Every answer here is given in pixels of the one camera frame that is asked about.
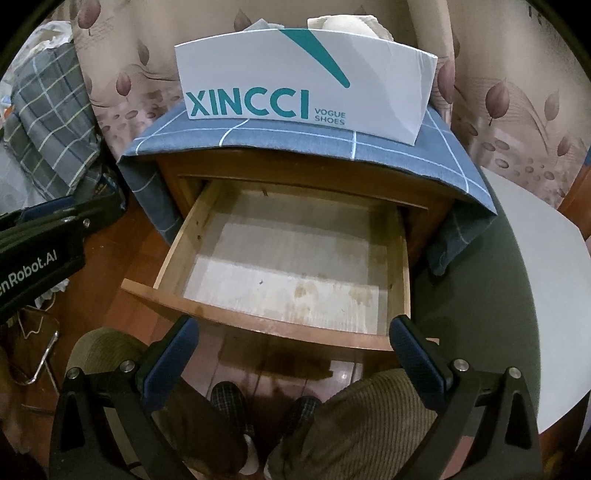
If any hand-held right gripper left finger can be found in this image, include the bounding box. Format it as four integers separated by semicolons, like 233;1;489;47
48;315;200;480

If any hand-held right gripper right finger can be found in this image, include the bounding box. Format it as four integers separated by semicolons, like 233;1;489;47
389;315;543;480

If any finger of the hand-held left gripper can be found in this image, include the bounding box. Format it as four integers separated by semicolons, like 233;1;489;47
0;196;77;227
65;193;126;236

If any wooden drawer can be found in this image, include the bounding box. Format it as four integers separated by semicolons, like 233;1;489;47
121;178;439;352

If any white shoe box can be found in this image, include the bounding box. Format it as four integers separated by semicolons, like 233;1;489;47
174;28;438;146

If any light blue underwear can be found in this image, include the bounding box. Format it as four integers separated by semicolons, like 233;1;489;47
242;18;282;33

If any cream underwear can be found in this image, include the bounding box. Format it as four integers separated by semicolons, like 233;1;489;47
307;14;393;43

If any dark blue packet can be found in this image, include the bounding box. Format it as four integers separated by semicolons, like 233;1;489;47
95;171;125;199

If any plaid left slipper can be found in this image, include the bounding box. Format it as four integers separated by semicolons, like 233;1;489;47
211;381;262;476

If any plaid slipper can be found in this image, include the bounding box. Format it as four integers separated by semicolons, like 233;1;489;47
211;381;262;476
265;396;322;478

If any person's right leg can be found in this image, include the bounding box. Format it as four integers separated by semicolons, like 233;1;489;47
265;369;439;480

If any grey plaid cloth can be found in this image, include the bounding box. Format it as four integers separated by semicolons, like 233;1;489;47
9;41;105;199

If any plaid right slipper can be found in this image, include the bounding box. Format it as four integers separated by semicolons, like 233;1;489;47
265;396;322;478

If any white round tabletop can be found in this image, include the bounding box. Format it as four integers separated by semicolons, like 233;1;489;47
480;168;591;437

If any blue checked cloth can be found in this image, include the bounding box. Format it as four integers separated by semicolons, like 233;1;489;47
115;99;499;278

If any wooden nightstand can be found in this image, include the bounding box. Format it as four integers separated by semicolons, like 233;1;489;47
154;145;455;268

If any leaf print curtain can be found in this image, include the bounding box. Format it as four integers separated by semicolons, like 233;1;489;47
51;0;591;208

